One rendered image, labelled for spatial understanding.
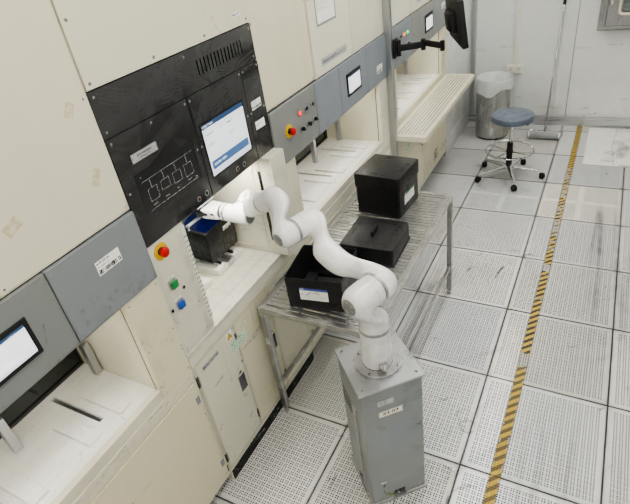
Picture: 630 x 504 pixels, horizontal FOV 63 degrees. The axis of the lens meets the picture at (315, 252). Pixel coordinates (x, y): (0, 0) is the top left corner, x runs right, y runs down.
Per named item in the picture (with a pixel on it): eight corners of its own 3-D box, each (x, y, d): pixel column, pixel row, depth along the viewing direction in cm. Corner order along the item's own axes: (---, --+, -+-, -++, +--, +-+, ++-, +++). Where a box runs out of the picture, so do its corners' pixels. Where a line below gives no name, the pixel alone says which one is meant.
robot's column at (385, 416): (428, 486, 243) (425, 374, 201) (373, 508, 238) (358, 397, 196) (401, 439, 265) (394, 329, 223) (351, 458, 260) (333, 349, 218)
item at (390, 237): (393, 268, 259) (392, 247, 252) (339, 260, 272) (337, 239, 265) (410, 237, 281) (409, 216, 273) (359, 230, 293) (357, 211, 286)
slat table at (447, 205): (384, 445, 264) (373, 336, 222) (283, 411, 290) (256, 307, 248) (451, 291, 355) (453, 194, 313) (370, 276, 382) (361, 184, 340)
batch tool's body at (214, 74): (242, 483, 257) (99, 94, 149) (107, 425, 299) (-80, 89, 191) (321, 360, 319) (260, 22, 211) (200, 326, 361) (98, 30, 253)
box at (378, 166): (400, 219, 297) (398, 180, 283) (356, 211, 312) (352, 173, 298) (419, 196, 316) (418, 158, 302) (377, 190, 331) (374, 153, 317)
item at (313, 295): (288, 306, 246) (282, 277, 236) (308, 271, 267) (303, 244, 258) (344, 313, 237) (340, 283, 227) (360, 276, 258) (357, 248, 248)
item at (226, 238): (212, 272, 253) (199, 217, 235) (180, 263, 262) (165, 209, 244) (240, 245, 271) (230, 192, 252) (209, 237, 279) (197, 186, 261)
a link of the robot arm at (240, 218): (229, 198, 240) (219, 214, 236) (251, 202, 233) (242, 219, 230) (237, 208, 246) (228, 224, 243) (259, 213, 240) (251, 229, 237)
